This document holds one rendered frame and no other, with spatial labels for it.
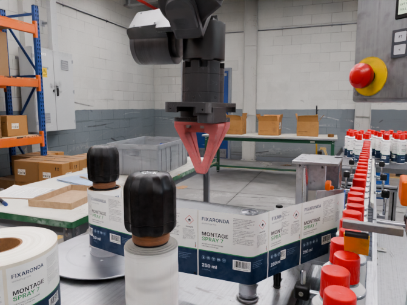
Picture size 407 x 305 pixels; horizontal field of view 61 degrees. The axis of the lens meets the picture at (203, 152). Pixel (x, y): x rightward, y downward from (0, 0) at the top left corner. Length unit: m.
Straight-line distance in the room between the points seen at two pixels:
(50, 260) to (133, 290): 0.20
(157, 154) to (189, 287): 1.60
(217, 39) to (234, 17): 8.08
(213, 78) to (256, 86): 7.71
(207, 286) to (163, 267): 0.29
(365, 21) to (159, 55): 0.33
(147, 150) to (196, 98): 1.91
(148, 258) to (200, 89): 0.26
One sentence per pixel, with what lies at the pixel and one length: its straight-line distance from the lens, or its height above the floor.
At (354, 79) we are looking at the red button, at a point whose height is 1.32.
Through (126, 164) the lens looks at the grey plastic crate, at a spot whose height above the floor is 0.88.
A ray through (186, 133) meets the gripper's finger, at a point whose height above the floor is 1.24.
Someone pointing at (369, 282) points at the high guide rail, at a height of 0.96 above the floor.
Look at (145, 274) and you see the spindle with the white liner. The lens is 0.55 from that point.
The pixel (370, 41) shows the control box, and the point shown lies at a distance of 0.62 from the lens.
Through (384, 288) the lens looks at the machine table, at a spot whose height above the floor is 0.83.
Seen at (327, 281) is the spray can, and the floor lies 1.08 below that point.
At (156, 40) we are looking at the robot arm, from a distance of 0.49.
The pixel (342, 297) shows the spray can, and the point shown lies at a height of 1.08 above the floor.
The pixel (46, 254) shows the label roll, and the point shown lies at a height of 1.02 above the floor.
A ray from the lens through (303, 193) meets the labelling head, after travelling 0.92.
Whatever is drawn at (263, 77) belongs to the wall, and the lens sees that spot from 8.18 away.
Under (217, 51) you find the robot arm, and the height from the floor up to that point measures 1.35.
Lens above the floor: 1.28
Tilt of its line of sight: 8 degrees down
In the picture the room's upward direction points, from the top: straight up
